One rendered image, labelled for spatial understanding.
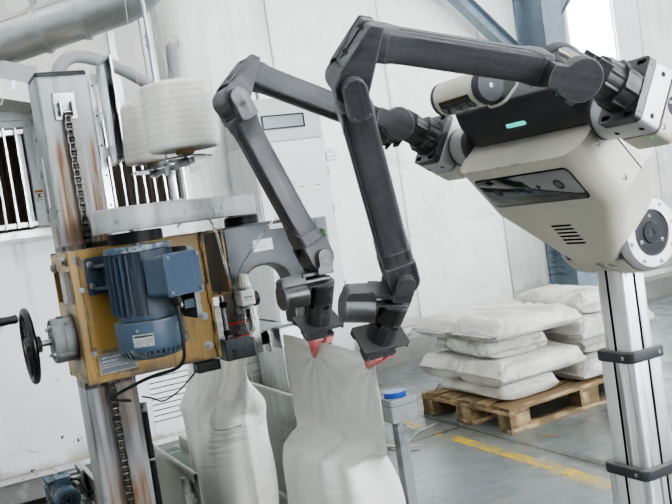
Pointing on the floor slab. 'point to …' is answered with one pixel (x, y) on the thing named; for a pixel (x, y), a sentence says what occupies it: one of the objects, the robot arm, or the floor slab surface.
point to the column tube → (95, 193)
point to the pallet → (587, 393)
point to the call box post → (405, 462)
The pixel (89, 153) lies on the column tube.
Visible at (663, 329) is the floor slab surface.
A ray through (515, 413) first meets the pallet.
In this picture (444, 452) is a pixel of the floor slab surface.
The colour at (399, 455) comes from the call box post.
